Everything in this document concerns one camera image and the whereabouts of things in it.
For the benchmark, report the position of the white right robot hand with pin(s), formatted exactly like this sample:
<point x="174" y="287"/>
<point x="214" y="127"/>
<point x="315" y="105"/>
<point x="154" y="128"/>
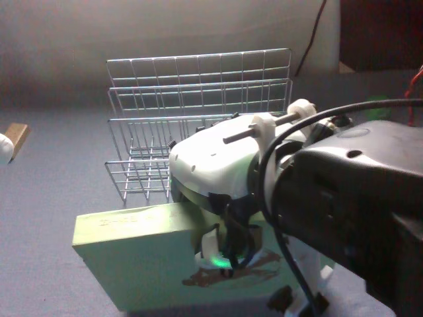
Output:
<point x="215" y="158"/>

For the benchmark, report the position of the pale green book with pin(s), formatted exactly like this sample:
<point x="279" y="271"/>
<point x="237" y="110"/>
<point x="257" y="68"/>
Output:
<point x="138" y="257"/>

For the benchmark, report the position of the grey table cloth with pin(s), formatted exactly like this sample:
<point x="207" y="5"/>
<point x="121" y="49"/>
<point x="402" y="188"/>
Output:
<point x="49" y="198"/>

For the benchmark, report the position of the green object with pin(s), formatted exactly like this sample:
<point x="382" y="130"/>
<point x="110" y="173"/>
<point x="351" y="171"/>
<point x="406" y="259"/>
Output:
<point x="378" y="107"/>

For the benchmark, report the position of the tan wooden block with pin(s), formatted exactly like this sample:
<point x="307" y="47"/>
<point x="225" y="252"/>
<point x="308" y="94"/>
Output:
<point x="19" y="135"/>

